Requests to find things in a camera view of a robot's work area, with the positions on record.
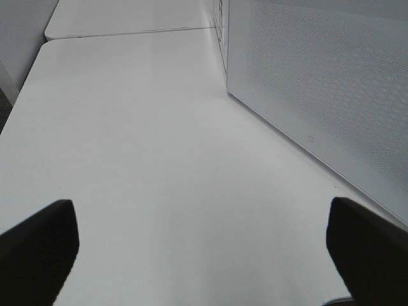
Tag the white microwave door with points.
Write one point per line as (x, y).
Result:
(332, 76)

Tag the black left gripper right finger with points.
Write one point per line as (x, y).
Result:
(369, 253)

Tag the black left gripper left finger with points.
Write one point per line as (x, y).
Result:
(38, 254)

